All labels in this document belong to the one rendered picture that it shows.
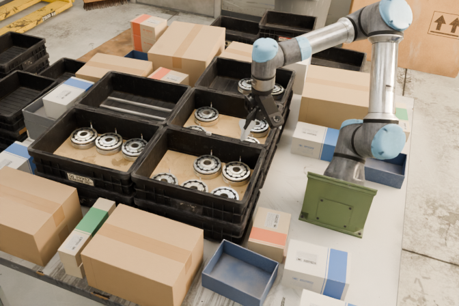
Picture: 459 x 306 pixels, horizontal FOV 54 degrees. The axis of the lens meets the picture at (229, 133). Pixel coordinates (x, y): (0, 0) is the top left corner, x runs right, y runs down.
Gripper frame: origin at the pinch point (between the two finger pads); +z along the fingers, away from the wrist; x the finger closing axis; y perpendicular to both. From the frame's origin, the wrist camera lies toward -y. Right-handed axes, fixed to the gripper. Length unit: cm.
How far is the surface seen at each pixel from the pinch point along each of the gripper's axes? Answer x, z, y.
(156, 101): 20, 21, 60
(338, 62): -121, 65, 109
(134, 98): 29, 20, 67
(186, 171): 24.1, 17.8, 11.8
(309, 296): 9, 20, -49
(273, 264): 11.7, 24.0, -32.8
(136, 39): 12, 24, 124
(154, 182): 38.7, 6.6, 0.8
